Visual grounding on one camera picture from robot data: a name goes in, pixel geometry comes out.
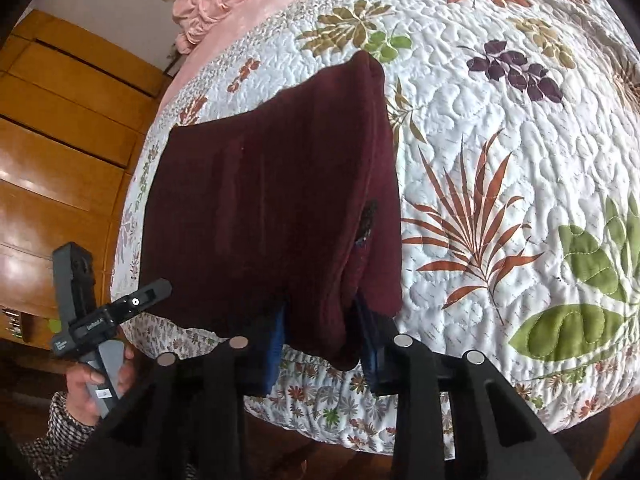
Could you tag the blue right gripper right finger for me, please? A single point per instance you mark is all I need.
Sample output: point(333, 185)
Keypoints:
point(376, 333)

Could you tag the person's left hand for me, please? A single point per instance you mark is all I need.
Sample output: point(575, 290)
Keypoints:
point(79, 404)

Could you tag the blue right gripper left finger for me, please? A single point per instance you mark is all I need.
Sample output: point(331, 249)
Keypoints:
point(271, 353)

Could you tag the checkered left sleeve forearm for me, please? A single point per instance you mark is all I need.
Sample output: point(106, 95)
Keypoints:
point(70, 424)

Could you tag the dark maroon pants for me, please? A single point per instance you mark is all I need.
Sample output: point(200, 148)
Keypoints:
point(292, 207)

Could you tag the wooden wardrobe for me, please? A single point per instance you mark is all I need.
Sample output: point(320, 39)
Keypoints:
point(74, 112)

